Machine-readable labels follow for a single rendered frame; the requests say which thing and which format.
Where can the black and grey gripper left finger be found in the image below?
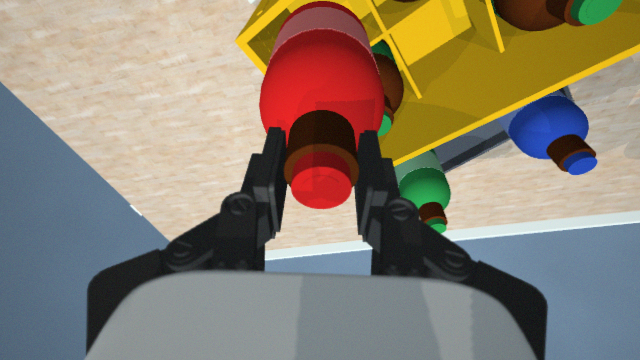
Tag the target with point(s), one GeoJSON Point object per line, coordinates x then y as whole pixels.
{"type": "Point", "coordinates": [229, 240]}

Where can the blue bottle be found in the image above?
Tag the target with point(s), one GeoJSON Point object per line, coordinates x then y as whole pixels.
{"type": "Point", "coordinates": [552, 126]}

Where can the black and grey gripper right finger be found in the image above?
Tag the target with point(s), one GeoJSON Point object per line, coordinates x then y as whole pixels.
{"type": "Point", "coordinates": [405, 246]}

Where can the yellow box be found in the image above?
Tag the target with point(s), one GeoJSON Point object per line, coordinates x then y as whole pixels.
{"type": "Point", "coordinates": [463, 72]}

